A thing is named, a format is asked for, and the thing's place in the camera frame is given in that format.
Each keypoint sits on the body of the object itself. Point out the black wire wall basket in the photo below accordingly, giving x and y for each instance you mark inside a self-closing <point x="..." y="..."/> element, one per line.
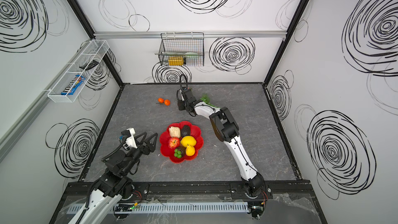
<point x="192" y="49"/>

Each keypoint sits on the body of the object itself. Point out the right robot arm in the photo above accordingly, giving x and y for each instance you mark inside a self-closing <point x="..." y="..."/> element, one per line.
<point x="227" y="131"/>

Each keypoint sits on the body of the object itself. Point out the aluminium wall rail left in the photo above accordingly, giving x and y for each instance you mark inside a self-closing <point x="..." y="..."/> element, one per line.
<point x="19" y="128"/>

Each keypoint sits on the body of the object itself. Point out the green grape bunch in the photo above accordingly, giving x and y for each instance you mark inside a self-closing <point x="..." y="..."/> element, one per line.
<point x="206" y="99"/>

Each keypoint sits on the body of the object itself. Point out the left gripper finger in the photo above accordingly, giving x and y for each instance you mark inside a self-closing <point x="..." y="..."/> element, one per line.
<point x="140" y="138"/>
<point x="150" y="143"/>

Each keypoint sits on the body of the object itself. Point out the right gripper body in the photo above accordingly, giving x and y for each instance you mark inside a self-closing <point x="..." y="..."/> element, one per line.
<point x="184" y="95"/>

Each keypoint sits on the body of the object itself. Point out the white slotted cable duct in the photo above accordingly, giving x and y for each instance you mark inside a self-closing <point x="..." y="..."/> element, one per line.
<point x="180" y="208"/>

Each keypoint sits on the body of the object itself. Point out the dark avocado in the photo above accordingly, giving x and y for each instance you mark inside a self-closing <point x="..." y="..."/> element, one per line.
<point x="185" y="131"/>

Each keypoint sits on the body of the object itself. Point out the red flower-shaped fruit bowl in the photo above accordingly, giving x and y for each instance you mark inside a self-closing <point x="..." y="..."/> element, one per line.
<point x="169" y="153"/>

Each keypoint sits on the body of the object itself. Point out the dark purple mangosteen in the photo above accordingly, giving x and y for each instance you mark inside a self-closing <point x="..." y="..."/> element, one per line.
<point x="180" y="152"/>

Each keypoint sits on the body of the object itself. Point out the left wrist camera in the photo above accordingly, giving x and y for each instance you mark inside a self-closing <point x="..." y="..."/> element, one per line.
<point x="127" y="139"/>

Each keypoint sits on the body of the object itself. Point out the large yellow lemon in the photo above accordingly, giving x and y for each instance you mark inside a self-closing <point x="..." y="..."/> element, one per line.
<point x="188" y="141"/>

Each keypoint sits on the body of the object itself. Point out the black remote control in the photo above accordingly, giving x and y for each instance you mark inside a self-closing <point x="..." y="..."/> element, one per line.
<point x="90" y="65"/>

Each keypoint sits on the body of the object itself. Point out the aluminium wall rail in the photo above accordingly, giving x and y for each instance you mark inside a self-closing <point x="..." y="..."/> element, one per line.
<point x="189" y="34"/>
<point x="19" y="128"/>

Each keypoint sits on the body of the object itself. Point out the aluminium wall rail back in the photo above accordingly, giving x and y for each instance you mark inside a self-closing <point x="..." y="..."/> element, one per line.
<point x="189" y="34"/>

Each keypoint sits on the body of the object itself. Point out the white wire wall shelf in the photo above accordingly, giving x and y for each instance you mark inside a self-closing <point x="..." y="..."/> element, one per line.
<point x="96" y="78"/>

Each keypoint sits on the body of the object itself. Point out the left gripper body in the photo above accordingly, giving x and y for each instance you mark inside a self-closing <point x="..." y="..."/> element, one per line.
<point x="140" y="146"/>

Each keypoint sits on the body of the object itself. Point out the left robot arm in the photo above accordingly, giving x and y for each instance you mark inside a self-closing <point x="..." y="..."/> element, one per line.
<point x="108" y="177"/>

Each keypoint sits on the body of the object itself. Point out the red apple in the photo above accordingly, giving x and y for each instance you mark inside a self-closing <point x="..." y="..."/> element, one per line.
<point x="174" y="143"/>

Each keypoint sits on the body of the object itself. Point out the small yellow pear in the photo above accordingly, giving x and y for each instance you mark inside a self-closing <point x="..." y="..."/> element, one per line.
<point x="190" y="151"/>

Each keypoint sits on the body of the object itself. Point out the yellow sponge in basket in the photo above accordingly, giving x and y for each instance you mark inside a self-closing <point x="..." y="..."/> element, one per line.
<point x="176" y="61"/>

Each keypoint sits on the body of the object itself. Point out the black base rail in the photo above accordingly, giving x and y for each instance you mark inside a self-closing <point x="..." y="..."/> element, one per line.
<point x="230" y="189"/>

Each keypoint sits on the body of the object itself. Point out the blue candy packet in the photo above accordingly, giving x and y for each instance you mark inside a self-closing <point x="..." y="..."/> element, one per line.
<point x="75" y="83"/>

